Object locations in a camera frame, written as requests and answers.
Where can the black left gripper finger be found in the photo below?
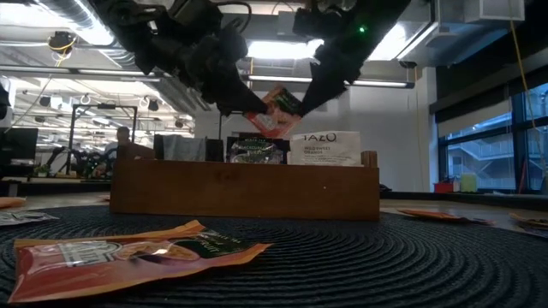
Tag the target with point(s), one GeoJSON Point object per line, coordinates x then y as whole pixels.
{"type": "Point", "coordinates": [235, 94]}

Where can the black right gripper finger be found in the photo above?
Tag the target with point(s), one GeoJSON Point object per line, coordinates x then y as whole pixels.
{"type": "Point", "coordinates": [327, 85]}

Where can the black green tea packet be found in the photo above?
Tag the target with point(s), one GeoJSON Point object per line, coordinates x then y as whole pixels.
{"type": "Point", "coordinates": [21, 218]}
{"type": "Point", "coordinates": [257, 152]}
{"type": "Point", "coordinates": [531, 221]}

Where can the white orange Tazo tea packet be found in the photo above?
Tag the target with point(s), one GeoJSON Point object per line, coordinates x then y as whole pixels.
{"type": "Point", "coordinates": [325, 149]}
{"type": "Point", "coordinates": [10, 202]}

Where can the wooden tea organizer box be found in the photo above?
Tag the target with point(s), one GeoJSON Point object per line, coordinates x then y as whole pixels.
{"type": "Point", "coordinates": [244, 192]}

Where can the black background robot arm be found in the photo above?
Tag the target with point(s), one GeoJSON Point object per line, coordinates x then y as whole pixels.
{"type": "Point", "coordinates": [64, 160]}

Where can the long linear ceiling light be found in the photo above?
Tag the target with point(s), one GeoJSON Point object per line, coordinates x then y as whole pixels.
{"type": "Point", "coordinates": [377, 83]}

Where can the grey cover cloth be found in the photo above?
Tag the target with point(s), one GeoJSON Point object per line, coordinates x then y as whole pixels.
{"type": "Point", "coordinates": [184, 147]}

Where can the person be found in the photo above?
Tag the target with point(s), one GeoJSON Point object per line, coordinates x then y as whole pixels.
{"type": "Point", "coordinates": [123, 136]}

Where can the white window blind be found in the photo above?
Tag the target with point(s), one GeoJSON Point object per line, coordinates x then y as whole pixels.
{"type": "Point", "coordinates": [471, 122]}

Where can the white ceiling box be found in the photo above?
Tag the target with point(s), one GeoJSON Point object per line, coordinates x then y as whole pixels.
{"type": "Point", "coordinates": [496, 9]}

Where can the red container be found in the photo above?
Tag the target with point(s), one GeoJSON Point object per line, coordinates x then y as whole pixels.
{"type": "Point", "coordinates": [444, 187]}

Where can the green container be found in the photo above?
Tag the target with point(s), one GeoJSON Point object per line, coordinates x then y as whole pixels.
{"type": "Point", "coordinates": [468, 183]}

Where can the round black woven placemat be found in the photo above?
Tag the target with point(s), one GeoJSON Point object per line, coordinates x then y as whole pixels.
{"type": "Point", "coordinates": [342, 265]}

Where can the black computer monitor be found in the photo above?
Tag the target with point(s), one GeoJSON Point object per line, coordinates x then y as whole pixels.
{"type": "Point", "coordinates": [19, 143]}

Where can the black security camera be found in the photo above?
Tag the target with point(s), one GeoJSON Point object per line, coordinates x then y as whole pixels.
{"type": "Point", "coordinates": [408, 64]}

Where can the window with dark frame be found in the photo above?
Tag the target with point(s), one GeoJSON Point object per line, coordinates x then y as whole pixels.
{"type": "Point", "coordinates": [479, 162]}

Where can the black metal table frame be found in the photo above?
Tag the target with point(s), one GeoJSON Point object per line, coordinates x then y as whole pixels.
{"type": "Point", "coordinates": [471, 199]}

